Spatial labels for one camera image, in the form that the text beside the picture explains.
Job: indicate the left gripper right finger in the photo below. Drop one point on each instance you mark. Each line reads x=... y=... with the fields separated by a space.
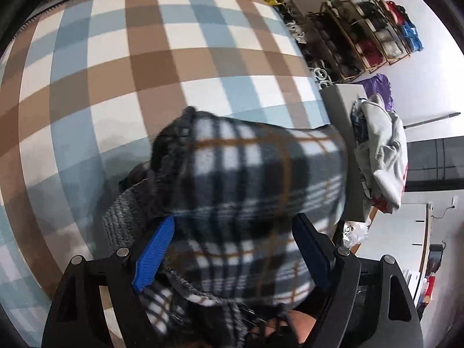
x=362 y=302

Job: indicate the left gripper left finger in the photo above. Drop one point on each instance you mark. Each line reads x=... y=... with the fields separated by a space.
x=99 y=300

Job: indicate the plaid knit cardigan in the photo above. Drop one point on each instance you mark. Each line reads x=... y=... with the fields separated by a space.
x=233 y=188

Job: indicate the grey white folded clothes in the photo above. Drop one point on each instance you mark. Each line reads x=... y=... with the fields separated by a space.
x=381 y=152

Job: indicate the person's right hand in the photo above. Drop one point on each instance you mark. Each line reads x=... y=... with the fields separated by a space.
x=288 y=329

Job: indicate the brown blue checked bedsheet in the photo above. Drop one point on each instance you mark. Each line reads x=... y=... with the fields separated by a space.
x=86 y=88

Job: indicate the wooden shoe rack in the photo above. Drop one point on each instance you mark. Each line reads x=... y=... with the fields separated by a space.
x=361 y=36

